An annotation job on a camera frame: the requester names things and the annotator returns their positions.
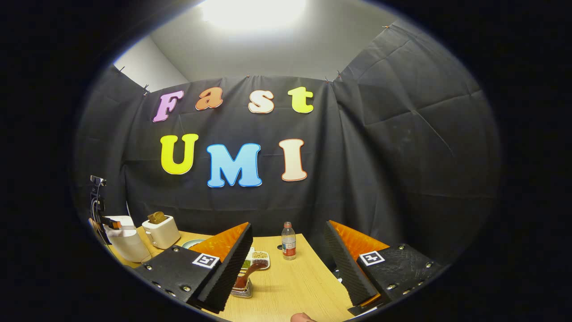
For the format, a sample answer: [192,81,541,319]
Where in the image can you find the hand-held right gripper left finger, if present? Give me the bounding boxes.
[134,222,253,314]

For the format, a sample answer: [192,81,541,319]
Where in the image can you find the black backdrop cloth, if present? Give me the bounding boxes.
[74,18,501,273]

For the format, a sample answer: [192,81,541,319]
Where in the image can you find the clear plastic water bottle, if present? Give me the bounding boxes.
[282,221,297,261]

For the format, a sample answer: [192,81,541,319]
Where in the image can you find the white toaster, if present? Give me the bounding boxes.
[142,212,181,250]

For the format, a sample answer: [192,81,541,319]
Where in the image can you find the ceiling light panel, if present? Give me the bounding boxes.
[201,0,307,32]

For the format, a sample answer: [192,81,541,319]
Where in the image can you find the white divided grain dish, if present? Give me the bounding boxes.
[241,247,271,270]

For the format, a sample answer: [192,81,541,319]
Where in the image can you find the brown wooden spoon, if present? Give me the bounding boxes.
[233,261,268,289]

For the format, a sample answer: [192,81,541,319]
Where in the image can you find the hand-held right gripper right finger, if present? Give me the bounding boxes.
[324,220,447,316]

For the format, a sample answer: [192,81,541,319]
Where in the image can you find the white rice cooker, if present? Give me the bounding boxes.
[104,216,151,263]

